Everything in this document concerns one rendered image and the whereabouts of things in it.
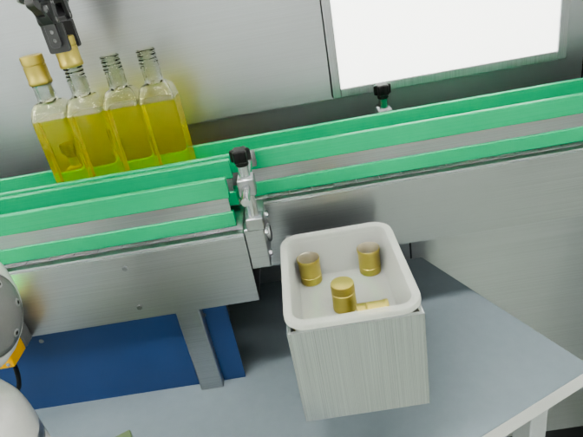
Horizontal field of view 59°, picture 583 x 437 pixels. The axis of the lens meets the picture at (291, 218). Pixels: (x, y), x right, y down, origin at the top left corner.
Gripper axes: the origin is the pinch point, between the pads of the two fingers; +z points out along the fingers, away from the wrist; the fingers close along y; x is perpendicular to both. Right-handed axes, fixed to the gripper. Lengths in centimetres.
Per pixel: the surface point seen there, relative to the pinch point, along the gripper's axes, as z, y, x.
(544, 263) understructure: 67, -16, 83
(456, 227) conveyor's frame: 41, 5, 57
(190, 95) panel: 14.8, -12.4, 14.1
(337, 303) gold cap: 39, 23, 34
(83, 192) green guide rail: 22.8, 6.0, -2.8
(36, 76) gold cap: 4.9, 1.2, -5.3
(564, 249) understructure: 64, -16, 88
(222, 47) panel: 7.4, -12.5, 21.8
